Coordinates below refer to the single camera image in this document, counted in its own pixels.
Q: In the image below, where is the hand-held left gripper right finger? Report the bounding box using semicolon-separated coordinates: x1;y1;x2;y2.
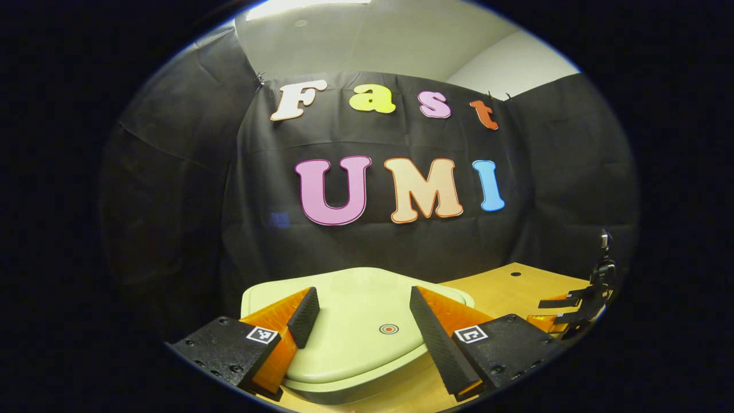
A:
409;285;565;402

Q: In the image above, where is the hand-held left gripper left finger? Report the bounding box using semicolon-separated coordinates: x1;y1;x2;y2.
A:
171;286;321;401

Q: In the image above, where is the green desktop garbage bin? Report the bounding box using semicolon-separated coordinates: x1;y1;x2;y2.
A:
241;267;475;405

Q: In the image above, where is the wooden desktop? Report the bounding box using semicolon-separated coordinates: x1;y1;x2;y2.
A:
258;262;597;413

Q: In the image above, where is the black backdrop cloth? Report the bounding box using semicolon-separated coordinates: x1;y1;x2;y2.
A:
100;26;640;345

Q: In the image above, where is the ceiling light panel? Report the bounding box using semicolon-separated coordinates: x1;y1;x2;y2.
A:
247;0;373;21

